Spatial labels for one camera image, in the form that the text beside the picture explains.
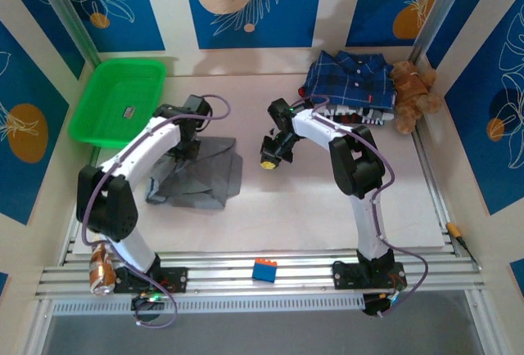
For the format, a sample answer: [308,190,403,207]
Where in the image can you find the grey long sleeve shirt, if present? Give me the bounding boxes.
[143,136,243,209]

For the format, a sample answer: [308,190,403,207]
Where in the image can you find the black white print folded shirt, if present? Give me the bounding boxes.
[310,105,395,127]

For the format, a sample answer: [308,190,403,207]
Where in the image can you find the green plastic basket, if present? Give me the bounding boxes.
[68,59,167,150]

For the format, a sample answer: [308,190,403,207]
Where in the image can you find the blue plaid folded shirt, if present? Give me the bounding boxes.
[301,48,397,110]

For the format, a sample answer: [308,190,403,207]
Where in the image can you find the blue orange toy brick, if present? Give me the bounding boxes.
[251,258,278,285]

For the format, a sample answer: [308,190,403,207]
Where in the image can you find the brown teddy bear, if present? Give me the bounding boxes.
[388,60,443,133]

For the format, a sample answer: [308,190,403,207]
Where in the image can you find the black controller board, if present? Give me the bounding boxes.
[130,294,165,315]
[363,293,400,317]

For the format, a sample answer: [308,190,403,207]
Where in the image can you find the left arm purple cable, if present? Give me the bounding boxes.
[81,93,232,330]

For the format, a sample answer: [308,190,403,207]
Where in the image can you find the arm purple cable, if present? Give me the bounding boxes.
[292,95,429,318]
[81,93,232,330]

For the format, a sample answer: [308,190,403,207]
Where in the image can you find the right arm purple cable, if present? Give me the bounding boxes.
[292,95,429,318]

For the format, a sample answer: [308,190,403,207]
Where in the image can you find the aluminium rail frame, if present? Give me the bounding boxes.
[34,248,484,301]

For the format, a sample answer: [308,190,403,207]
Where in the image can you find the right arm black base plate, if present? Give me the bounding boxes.
[331,259,409,291]

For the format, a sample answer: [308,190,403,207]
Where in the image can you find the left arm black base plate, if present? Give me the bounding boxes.
[114,267,188,294]

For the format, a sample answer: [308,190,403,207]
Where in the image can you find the aluminium side rail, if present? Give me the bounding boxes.
[411,129,451,225]

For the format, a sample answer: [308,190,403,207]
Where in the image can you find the white slotted cable duct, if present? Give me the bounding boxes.
[52,294,365,316]

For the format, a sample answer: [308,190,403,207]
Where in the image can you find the aluminium corner post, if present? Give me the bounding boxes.
[30,0,102,68]
[409,0,472,64]

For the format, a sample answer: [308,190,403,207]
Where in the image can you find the orange handled screwdriver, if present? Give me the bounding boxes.
[445,221,478,267]

